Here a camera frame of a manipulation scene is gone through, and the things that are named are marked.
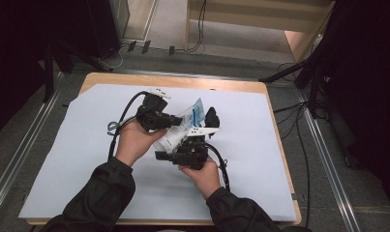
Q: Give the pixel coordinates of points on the person's right hand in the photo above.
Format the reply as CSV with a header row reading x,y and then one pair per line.
x,y
204,179

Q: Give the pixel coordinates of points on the black curtain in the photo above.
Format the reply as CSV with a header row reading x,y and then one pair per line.
x,y
18,48
370,80

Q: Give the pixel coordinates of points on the black plug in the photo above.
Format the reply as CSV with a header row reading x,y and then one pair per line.
x,y
172,50
131,46
146,47

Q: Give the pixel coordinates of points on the light blue table mat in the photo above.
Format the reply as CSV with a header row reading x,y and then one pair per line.
x,y
247,161

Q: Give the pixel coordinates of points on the wooden shelf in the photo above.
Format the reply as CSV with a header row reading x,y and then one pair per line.
x,y
247,19

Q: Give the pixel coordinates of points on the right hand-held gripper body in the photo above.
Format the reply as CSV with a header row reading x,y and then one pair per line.
x,y
194,153

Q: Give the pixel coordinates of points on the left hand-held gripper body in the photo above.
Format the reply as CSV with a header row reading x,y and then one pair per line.
x,y
150,112

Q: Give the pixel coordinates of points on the person's left hand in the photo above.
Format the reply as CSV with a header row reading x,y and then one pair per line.
x,y
134,141

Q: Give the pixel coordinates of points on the black stand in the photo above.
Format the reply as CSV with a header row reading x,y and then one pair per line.
x,y
49,71
313,83

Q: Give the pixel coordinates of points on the metal floor rail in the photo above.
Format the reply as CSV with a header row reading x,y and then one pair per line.
x,y
21,154
331,170

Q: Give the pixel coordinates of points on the blue and white pouch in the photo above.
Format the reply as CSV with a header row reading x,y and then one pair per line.
x,y
179,129

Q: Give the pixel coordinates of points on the wooden table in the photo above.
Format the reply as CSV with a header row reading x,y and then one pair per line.
x,y
170,80

